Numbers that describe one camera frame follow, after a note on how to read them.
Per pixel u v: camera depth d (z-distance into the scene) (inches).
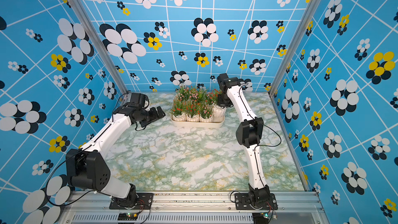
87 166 16.7
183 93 39.8
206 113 35.8
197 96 38.3
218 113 36.6
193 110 35.9
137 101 26.3
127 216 28.4
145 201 29.0
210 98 38.7
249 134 23.7
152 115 30.2
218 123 37.6
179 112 37.0
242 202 28.4
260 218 28.1
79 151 17.1
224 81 27.7
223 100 32.3
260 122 23.1
